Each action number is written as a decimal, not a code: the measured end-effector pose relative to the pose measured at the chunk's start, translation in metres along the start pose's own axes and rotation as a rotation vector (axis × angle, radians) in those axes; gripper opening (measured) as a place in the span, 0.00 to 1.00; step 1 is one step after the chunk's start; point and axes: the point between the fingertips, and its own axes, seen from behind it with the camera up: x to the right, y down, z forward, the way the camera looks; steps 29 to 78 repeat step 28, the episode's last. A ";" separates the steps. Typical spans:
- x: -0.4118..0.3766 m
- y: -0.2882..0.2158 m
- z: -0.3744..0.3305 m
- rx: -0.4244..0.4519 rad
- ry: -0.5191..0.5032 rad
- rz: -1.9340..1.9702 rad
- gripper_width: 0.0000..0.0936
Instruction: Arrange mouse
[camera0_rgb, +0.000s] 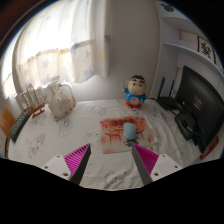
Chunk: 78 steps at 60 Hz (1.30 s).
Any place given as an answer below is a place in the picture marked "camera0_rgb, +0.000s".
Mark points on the black computer keyboard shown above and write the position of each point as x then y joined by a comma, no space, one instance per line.
20,126

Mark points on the white wall shelf unit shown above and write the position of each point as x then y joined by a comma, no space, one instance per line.
186,43

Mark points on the black router with antennas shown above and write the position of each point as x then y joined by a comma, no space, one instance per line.
168,101

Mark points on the wooden model sailing ship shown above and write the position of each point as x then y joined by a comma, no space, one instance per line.
35,108

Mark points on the white printed tablecloth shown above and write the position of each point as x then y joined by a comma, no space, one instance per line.
83,133

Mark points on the light blue computer mouse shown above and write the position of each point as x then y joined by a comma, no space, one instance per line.
129,130

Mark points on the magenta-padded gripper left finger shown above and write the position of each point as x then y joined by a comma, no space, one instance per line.
75,160

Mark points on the black computer monitor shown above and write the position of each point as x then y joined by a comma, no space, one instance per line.
203,103

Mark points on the large white conch shell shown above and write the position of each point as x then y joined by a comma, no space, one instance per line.
60,101

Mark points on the cartoon boy figurine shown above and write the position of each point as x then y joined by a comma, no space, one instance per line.
135,93

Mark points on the white star-print curtain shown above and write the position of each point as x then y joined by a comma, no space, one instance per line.
56,43

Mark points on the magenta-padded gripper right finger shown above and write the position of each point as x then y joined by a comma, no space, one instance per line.
148,160

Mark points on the orange wooden chair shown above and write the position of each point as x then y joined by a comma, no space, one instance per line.
6,121

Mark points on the red printed mouse pad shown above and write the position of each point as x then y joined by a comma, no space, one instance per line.
113,133

